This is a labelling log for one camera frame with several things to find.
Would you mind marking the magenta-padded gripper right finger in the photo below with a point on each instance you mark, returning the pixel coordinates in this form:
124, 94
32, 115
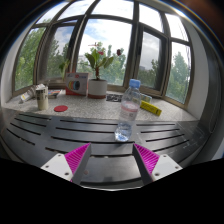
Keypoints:
146, 158

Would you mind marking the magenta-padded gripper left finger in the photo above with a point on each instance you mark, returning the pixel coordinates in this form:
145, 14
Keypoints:
77, 157

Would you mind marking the clear blue-capped water bottle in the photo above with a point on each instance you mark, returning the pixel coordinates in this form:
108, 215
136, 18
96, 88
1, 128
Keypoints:
128, 110

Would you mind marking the long yellow box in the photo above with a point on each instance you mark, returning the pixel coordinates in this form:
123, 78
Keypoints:
151, 108

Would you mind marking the flat round red coaster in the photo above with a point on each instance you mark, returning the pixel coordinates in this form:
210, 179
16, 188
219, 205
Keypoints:
61, 108

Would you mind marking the colourful flat book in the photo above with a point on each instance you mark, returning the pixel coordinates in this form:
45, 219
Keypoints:
54, 93

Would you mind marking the white printed mug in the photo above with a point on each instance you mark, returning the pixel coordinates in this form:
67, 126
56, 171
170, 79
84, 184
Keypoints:
42, 99

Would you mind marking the black lattice trivet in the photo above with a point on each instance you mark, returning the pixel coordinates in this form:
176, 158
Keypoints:
114, 97

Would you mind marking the potted plant in white pot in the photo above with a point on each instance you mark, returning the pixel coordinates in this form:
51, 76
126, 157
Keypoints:
97, 88

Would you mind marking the red box with coloured rings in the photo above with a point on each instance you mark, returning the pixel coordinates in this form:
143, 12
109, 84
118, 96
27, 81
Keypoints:
76, 85

